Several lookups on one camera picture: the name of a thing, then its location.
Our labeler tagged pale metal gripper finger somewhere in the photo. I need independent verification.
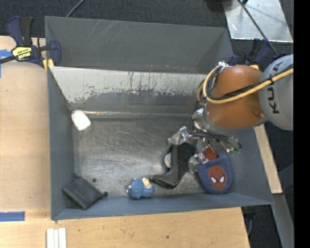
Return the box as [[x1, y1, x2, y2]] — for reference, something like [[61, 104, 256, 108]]
[[188, 151, 209, 174], [167, 127, 190, 146]]

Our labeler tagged black angled plastic piece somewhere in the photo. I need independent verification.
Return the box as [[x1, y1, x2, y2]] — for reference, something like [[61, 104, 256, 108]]
[[150, 144, 197, 190]]

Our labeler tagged black flat pouch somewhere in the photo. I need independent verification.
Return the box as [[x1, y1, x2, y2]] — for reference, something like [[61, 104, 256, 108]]
[[61, 176, 104, 211]]

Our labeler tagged pale wood board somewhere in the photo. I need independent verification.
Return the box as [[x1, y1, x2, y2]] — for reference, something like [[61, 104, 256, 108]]
[[0, 60, 53, 213]]

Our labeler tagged blue toy monster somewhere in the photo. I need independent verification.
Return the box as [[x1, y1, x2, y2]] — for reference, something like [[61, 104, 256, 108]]
[[126, 177, 156, 200]]

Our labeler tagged blue slipper with red mask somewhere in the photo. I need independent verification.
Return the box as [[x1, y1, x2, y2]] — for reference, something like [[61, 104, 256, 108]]
[[195, 148, 233, 195]]

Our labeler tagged white rounded plastic piece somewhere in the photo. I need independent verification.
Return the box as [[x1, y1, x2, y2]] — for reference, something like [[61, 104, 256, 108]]
[[71, 110, 91, 132]]

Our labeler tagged grey metal bin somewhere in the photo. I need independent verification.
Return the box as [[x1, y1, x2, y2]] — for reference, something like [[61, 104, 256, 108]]
[[44, 15, 275, 221]]

